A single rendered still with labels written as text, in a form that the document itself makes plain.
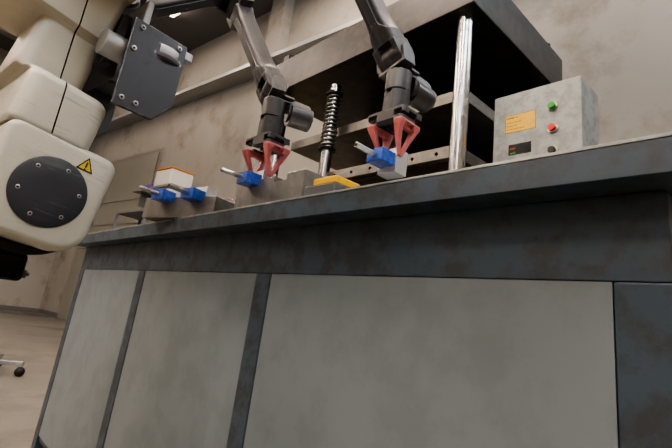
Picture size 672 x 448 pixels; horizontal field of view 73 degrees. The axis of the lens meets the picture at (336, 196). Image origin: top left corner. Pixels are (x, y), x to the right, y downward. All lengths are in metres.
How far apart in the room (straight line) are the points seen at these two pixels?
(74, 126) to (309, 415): 0.57
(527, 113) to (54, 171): 1.43
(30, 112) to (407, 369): 0.64
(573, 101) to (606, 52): 2.71
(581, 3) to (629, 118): 1.19
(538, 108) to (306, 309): 1.18
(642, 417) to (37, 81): 0.84
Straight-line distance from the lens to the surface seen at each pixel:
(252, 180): 1.05
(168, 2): 1.33
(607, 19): 4.54
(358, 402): 0.70
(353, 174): 2.05
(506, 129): 1.73
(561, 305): 0.55
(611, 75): 4.26
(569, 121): 1.65
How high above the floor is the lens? 0.60
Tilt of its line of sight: 16 degrees up
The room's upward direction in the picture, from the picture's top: 8 degrees clockwise
